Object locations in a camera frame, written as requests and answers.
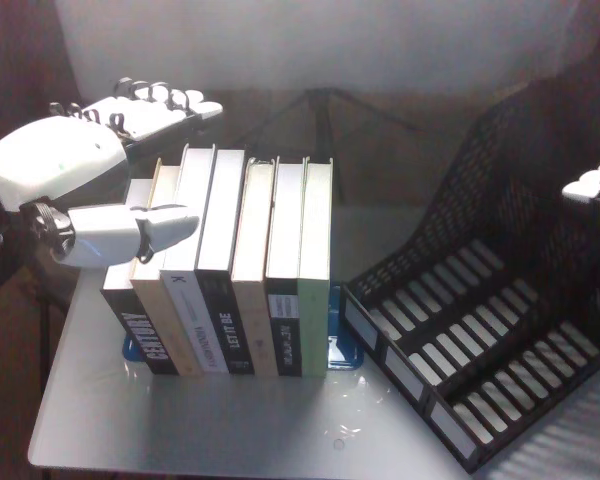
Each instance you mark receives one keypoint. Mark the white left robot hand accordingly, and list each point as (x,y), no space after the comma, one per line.
(55,160)

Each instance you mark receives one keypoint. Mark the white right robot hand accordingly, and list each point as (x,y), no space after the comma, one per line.
(587,187)

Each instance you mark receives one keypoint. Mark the cream spine book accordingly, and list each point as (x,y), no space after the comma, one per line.
(167,320)

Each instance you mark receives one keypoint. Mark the black CENTURY book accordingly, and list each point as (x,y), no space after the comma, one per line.
(140,340)

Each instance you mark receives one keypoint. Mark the white spine K book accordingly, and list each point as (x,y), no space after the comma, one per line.
(195,320)

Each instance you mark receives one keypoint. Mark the black LET IT BE book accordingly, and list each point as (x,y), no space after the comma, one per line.
(230,325)

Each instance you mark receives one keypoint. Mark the black mesh file rack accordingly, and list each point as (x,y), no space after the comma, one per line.
(445,390)

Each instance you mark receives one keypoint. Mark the black tripod stand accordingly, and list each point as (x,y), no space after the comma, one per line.
(322,135)

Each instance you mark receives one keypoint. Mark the blue metal bookend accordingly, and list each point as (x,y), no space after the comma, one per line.
(352,345)

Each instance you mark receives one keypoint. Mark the black book with white label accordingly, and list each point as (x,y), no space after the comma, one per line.
(285,345)

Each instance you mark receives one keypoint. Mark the white backdrop cloth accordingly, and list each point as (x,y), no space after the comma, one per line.
(330,40)

